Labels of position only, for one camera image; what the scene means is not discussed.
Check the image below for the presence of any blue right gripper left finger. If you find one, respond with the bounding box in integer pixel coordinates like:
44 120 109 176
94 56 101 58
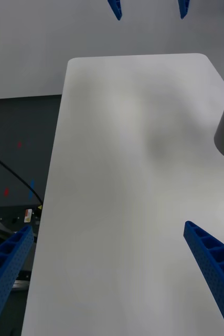
0 225 35 336

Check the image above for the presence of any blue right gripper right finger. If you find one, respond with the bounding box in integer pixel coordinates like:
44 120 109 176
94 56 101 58
183 220 224 336

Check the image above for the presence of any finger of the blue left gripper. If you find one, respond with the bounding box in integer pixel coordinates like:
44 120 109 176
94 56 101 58
177 0 192 20
107 0 123 22

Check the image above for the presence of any black cable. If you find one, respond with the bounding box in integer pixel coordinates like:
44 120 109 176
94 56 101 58
0 151 44 204

